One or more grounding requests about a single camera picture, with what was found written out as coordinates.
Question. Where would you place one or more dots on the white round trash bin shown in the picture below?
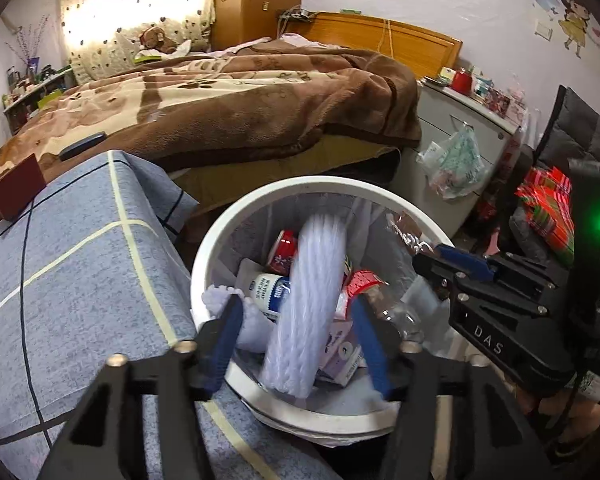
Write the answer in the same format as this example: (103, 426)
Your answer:
(215, 240)

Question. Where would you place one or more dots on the dark red box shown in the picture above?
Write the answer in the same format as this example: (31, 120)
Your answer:
(20, 187)

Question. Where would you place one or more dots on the wooden wardrobe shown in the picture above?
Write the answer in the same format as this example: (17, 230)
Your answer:
(260, 0)

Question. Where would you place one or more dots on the dotted window curtain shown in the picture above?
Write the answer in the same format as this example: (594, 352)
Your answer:
(140, 5)

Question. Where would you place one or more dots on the power strip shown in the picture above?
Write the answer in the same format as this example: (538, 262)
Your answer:
(296, 14)

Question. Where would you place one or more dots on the hanging plastic bag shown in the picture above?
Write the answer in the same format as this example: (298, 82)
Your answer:
(455, 165)

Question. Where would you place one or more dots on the cartoon girl wall sticker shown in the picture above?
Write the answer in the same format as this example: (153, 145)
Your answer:
(575, 20)

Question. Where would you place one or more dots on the crushed beige paper carton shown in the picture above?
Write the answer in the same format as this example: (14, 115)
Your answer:
(247, 275)

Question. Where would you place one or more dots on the black chair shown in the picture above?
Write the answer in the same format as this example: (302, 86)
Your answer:
(580, 130)

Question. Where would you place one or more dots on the clear plastic bin liner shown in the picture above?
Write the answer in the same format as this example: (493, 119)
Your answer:
(260, 222)

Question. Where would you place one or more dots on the red drink can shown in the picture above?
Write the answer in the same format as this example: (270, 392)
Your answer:
(282, 252)

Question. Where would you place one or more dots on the vase with purple branches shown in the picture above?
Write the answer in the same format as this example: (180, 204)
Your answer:
(30, 50)

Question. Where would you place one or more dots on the white wall switch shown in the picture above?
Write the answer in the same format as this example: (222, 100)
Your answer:
(544, 30)

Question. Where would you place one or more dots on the pink pillow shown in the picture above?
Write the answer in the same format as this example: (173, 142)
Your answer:
(300, 40)

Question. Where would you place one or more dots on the white foam roll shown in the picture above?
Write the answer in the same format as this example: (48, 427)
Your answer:
(310, 285)

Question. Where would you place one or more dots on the clear plastic bottle red label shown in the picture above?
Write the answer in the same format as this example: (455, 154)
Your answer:
(395, 310)

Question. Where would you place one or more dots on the brown teddy bear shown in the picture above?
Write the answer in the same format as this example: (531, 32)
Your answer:
(157, 39)

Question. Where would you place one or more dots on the green book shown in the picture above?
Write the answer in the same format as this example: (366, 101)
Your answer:
(147, 58)

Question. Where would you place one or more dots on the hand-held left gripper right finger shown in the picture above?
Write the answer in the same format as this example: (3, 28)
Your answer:
(370, 355)

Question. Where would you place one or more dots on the small lilac carton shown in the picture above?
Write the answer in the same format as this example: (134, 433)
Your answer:
(342, 355)

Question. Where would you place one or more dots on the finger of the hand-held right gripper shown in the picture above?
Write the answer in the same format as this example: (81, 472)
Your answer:
(445, 280)
(467, 262)

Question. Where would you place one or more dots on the white yogurt bottle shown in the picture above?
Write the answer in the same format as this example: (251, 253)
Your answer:
(270, 295)

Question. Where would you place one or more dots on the wooden bed headboard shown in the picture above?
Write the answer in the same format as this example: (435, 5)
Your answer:
(405, 40)

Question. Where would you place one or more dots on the grey nightstand cabinet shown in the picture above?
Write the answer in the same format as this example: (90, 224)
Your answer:
(495, 145)

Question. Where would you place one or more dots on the red jar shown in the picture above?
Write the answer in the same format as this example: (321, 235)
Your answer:
(462, 81)

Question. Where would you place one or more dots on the person's right hand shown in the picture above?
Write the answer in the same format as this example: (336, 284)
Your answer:
(575, 435)

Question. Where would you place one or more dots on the brown printed blanket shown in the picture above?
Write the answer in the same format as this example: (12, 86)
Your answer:
(230, 105)

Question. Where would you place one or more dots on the red patterned cloth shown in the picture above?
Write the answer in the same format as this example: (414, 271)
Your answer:
(547, 210)

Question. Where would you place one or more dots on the cluttered small shelf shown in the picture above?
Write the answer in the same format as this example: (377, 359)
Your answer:
(35, 100)

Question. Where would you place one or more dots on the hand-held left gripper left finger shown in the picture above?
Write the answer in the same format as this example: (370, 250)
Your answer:
(225, 345)

